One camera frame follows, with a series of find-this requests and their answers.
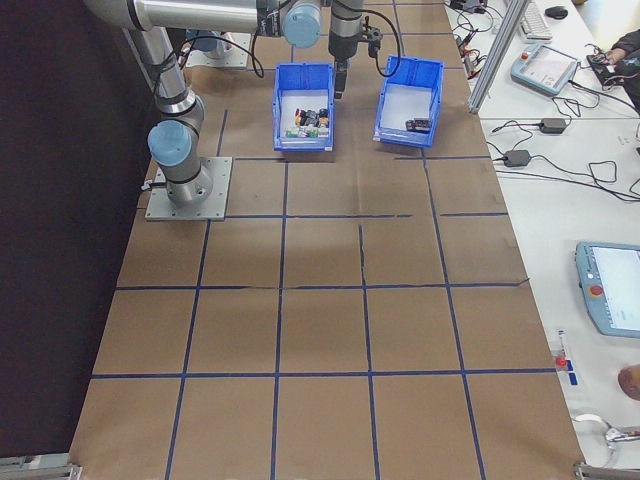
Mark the blue plastic button bin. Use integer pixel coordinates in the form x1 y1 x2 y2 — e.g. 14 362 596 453
272 61 336 154

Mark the blue plastic battery bin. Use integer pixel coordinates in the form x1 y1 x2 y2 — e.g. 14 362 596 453
372 54 446 150

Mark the person forearm dark sleeve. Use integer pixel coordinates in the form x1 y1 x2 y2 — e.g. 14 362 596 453
610 29 640 64

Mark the black electronics box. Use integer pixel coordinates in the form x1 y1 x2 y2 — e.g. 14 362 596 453
585 52 626 86

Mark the white foam bin liner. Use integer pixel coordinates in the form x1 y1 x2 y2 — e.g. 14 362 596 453
280 88 331 139
379 83 434 134

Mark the white keyboard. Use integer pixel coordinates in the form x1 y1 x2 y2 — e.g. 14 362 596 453
517 2 554 41

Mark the light blue teach pendant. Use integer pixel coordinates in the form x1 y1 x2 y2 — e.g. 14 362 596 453
509 42 581 99
573 240 640 339

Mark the white strip red dot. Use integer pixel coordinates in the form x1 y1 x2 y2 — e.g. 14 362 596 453
553 327 571 374

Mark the brown rounded object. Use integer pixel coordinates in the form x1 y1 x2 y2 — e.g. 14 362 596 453
618 365 640 401

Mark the silver metal tool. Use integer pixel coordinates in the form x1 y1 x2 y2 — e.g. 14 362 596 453
602 424 640 456

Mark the aluminium corner bar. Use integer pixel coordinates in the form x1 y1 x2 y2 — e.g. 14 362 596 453
0 454 82 480
573 462 640 480

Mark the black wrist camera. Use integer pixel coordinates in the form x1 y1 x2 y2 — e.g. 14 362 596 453
362 27 384 59

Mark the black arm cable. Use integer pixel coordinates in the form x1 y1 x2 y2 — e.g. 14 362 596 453
149 9 406 81

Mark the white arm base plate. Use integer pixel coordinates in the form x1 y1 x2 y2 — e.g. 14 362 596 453
144 156 235 222
183 33 252 70

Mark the aluminium upright post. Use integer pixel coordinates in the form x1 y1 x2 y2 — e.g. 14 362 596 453
468 0 524 115

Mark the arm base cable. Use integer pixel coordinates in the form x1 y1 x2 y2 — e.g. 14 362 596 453
134 144 171 192

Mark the black pendant cable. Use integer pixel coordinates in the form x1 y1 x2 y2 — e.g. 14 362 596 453
549 77 640 120

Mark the black long adapter cable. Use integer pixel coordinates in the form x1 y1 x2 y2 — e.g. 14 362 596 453
528 152 640 202

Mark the black frame cover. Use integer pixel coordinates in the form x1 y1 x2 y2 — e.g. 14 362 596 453
0 0 169 459

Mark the white strap loop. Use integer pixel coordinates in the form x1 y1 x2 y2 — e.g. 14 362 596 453
574 410 609 431

